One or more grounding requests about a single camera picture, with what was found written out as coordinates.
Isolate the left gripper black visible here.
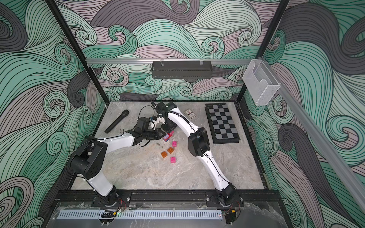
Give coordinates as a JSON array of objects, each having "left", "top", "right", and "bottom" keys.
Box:
[{"left": 142, "top": 129, "right": 166, "bottom": 141}]

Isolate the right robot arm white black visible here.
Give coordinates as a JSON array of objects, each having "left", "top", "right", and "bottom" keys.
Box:
[{"left": 151, "top": 101, "right": 238, "bottom": 207}]

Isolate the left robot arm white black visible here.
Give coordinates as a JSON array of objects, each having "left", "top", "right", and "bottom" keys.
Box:
[{"left": 67, "top": 128, "right": 166, "bottom": 205}]

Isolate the orange lego brick upper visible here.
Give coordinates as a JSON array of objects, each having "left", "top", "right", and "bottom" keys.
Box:
[{"left": 167, "top": 147, "right": 175, "bottom": 154}]

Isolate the orange lego brick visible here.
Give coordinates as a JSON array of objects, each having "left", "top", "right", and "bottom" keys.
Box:
[
  {"left": 167, "top": 147, "right": 175, "bottom": 154},
  {"left": 161, "top": 151, "right": 168, "bottom": 158}
]

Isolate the orange lego brick lower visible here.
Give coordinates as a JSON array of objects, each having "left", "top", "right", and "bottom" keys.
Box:
[{"left": 161, "top": 151, "right": 168, "bottom": 158}]

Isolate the playing card box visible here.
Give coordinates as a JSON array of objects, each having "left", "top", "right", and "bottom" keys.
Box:
[{"left": 184, "top": 109, "right": 196, "bottom": 119}]

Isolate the black microphone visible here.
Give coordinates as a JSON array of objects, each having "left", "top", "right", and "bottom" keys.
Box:
[{"left": 105, "top": 109, "right": 129, "bottom": 134}]

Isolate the black grey chessboard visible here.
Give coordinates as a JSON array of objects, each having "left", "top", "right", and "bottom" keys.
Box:
[{"left": 205, "top": 103, "right": 240, "bottom": 144}]

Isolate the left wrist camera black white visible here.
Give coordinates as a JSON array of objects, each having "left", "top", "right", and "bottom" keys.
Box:
[{"left": 136, "top": 117, "right": 156, "bottom": 131}]

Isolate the black wall tray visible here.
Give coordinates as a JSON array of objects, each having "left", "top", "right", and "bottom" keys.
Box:
[{"left": 151, "top": 61, "right": 213, "bottom": 79}]

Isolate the white slotted cable duct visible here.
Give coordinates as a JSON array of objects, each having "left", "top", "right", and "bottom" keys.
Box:
[{"left": 56, "top": 210, "right": 223, "bottom": 220}]

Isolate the aluminium rail back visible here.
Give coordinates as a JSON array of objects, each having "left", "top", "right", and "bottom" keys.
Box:
[{"left": 85, "top": 58, "right": 251, "bottom": 65}]

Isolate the aluminium rail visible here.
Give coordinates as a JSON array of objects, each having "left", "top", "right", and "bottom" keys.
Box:
[
  {"left": 258, "top": 56, "right": 365, "bottom": 211},
  {"left": 85, "top": 58, "right": 251, "bottom": 65}
]

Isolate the clear plastic wall bin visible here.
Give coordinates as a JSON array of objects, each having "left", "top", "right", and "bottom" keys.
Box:
[{"left": 242, "top": 59, "right": 280, "bottom": 106}]

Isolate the aluminium rail right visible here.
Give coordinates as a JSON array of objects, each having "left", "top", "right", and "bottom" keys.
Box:
[{"left": 258, "top": 56, "right": 365, "bottom": 211}]

